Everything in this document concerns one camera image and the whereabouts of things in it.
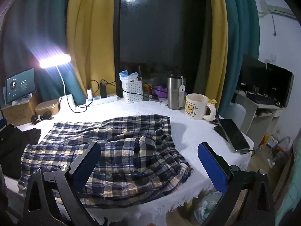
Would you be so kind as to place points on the teal curtain left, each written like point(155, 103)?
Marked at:
point(32, 30)

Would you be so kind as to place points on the white plastic basket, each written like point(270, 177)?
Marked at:
point(132, 91)

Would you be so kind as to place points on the yellow curtain left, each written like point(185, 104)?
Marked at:
point(90, 40)

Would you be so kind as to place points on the white cartoon mug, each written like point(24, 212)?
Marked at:
point(198, 107)

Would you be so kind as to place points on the teal curtain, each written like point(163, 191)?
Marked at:
point(243, 38)
point(32, 30)

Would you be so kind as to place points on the yellow curtain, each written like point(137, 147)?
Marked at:
point(214, 51)
point(90, 40)

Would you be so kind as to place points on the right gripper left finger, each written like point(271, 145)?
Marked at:
point(40, 207)

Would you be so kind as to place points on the tablet with teal screen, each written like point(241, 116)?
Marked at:
point(20, 85)

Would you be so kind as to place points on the brown oval lidded container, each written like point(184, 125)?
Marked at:
point(52, 106)

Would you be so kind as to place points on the black power adapter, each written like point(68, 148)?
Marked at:
point(103, 90)

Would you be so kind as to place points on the white power strip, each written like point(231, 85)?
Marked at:
point(97, 100)

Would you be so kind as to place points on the white desk lamp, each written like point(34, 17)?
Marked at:
point(54, 62)

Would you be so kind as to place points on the blue yellow plaid pants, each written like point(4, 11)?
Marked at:
point(138, 162)

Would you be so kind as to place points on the stainless steel tumbler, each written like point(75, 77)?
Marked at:
point(176, 91)

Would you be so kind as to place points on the white charger plug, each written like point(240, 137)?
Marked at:
point(89, 94)

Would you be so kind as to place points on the black monitor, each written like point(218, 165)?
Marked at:
point(265, 83)

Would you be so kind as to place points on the black folded garment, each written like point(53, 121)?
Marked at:
point(13, 143)

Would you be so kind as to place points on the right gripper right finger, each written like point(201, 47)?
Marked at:
point(257, 207)

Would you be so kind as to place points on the white side desk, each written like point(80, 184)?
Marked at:
point(260, 119)

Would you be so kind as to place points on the teal curtain right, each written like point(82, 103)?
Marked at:
point(243, 38)

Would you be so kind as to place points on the white tablecloth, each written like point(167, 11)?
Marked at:
point(186, 133)

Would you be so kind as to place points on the purple cloth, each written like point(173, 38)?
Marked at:
point(160, 91)

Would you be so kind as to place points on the yellow curtain right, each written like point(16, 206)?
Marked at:
point(214, 51)

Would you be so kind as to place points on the cardboard box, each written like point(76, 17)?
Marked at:
point(21, 113)

